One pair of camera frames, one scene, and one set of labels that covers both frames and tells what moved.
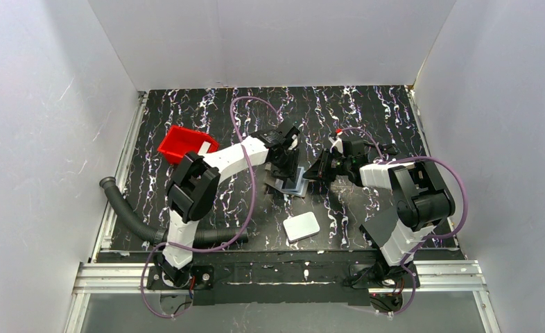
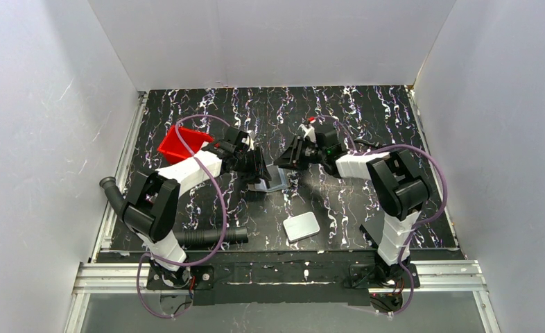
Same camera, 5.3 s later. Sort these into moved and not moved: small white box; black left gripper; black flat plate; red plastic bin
Moved: black left gripper
Not moved: small white box; red plastic bin; black flat plate
